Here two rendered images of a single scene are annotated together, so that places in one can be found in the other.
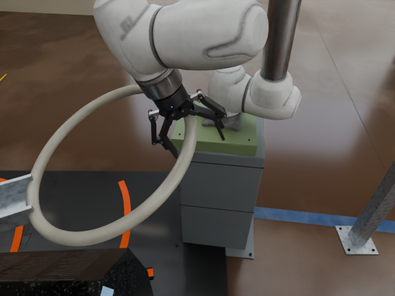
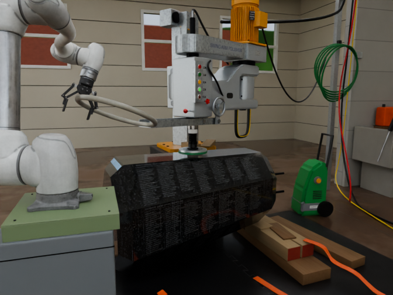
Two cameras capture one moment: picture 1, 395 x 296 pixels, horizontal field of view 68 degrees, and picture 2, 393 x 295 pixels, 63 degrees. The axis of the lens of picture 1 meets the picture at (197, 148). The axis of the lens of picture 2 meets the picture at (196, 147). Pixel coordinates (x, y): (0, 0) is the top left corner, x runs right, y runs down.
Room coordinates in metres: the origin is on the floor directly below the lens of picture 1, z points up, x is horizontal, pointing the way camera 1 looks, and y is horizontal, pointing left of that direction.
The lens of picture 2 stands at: (2.48, -0.14, 1.28)
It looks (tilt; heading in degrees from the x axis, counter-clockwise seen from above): 9 degrees down; 155
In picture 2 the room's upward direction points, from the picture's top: straight up
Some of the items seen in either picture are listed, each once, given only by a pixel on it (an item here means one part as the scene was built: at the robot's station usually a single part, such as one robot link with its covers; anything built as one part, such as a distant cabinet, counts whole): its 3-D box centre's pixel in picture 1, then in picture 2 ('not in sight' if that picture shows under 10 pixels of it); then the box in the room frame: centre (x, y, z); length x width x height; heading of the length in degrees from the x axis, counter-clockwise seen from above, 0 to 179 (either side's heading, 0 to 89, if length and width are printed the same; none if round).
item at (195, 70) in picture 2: not in sight; (197, 82); (0.42, 0.81, 1.37); 0.08 x 0.03 x 0.28; 113
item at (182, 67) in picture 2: not in sight; (199, 89); (0.26, 0.91, 1.32); 0.36 x 0.22 x 0.45; 113
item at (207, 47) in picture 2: not in sight; (222, 52); (0.15, 1.15, 1.61); 0.96 x 0.25 x 0.17; 113
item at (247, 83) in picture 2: not in sight; (242, 88); (0.03, 1.44, 1.34); 0.19 x 0.19 x 0.20
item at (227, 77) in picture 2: not in sight; (226, 92); (0.15, 1.20, 1.30); 0.74 x 0.23 x 0.49; 113
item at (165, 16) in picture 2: not in sight; (169, 18); (-0.55, 0.97, 2.00); 0.20 x 0.18 x 0.15; 179
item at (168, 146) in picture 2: not in sight; (185, 146); (-0.54, 1.12, 0.76); 0.49 x 0.49 x 0.05; 89
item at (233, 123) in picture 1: (220, 112); (63, 195); (1.15, -0.11, 0.89); 0.22 x 0.18 x 0.06; 75
